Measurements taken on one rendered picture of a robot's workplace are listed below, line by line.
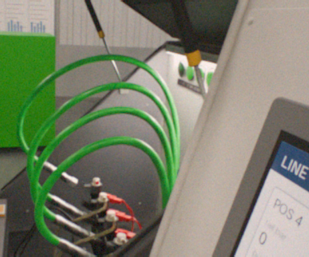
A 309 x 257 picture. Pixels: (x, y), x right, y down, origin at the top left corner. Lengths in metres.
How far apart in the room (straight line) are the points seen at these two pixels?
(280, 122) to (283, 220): 0.09
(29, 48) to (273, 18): 3.74
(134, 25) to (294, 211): 7.09
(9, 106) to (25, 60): 0.53
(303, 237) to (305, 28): 0.19
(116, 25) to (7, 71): 3.60
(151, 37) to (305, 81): 7.11
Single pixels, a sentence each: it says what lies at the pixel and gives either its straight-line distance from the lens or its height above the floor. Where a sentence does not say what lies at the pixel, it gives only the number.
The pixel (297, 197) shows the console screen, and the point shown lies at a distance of 0.34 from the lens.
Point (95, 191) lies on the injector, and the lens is 0.89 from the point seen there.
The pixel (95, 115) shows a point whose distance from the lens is 0.66.
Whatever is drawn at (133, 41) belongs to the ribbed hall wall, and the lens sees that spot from 7.37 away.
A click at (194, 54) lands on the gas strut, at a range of 0.52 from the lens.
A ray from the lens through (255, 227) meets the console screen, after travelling 0.38.
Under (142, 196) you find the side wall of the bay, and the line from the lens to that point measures 1.31.
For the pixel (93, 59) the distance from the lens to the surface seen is 0.81.
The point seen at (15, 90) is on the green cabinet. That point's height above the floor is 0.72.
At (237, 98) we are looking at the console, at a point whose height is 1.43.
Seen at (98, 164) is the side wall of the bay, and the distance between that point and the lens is 1.22.
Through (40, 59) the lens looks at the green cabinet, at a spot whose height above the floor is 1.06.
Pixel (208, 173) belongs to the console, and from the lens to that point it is 0.46.
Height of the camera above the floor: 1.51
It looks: 17 degrees down
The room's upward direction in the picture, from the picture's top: 3 degrees clockwise
